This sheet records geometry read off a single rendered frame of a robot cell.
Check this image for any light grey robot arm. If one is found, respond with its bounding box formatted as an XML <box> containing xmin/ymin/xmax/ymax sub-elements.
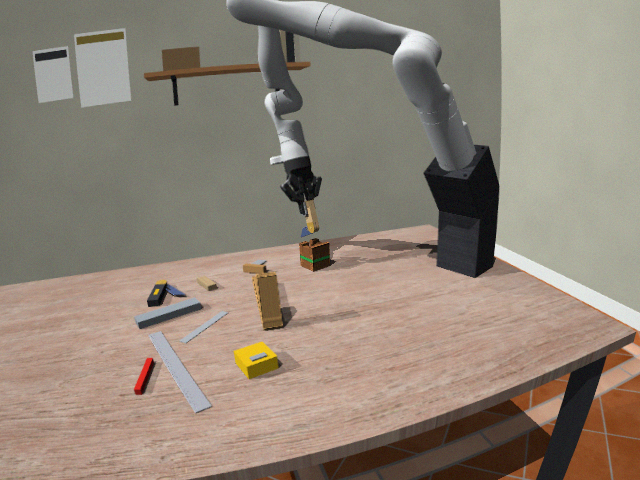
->
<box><xmin>227</xmin><ymin>0</ymin><xmax>476</xmax><ymax>171</ymax></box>

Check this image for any grey flat bar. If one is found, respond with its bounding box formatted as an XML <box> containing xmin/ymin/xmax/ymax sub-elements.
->
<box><xmin>148</xmin><ymin>331</ymin><xmax>212</xmax><ymax>413</ymax></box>
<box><xmin>180</xmin><ymin>311</ymin><xmax>228</xmax><ymax>344</ymax></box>

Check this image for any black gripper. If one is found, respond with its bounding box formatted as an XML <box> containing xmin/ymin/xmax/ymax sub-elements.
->
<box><xmin>280</xmin><ymin>156</ymin><xmax>322</xmax><ymax>216</ymax></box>

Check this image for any yellow box with grey clip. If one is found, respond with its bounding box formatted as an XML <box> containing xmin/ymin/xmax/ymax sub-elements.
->
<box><xmin>234</xmin><ymin>342</ymin><xmax>278</xmax><ymax>379</ymax></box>

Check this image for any small tan wooden block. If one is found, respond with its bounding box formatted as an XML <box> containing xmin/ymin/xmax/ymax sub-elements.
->
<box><xmin>197</xmin><ymin>276</ymin><xmax>217</xmax><ymax>291</ymax></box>

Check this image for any grey rectangular bar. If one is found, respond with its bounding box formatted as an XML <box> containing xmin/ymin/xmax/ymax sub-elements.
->
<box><xmin>134</xmin><ymin>297</ymin><xmax>201</xmax><ymax>329</ymax></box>

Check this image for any red rectangular bar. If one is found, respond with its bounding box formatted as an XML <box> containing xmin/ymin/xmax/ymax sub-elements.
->
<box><xmin>134</xmin><ymin>358</ymin><xmax>154</xmax><ymax>395</ymax></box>

